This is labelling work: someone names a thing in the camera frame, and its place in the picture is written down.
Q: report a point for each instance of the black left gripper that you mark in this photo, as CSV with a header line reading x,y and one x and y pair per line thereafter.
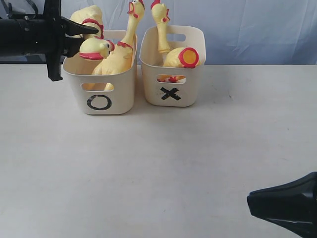
x,y
57,27

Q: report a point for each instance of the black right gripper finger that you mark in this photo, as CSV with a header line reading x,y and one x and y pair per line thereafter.
x,y
292,206

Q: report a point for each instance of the whole yellow rubber chicken front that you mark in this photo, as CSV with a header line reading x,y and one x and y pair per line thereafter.
x,y
95,46

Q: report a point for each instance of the cream bin marked X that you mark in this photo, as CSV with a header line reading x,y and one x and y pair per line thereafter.
x,y
169,86

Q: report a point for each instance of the whole yellow rubber chicken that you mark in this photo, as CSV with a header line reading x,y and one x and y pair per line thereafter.
x,y
120,59
95,46

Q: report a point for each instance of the cream bin marked O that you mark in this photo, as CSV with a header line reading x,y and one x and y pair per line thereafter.
x,y
101,94

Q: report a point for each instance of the severed yellow chicken head neck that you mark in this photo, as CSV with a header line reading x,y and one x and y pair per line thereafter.
x,y
160,16

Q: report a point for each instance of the headless yellow chicken body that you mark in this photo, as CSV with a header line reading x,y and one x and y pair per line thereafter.
x,y
183,57

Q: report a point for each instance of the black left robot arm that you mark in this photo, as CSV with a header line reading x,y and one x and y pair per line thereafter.
x,y
47,34

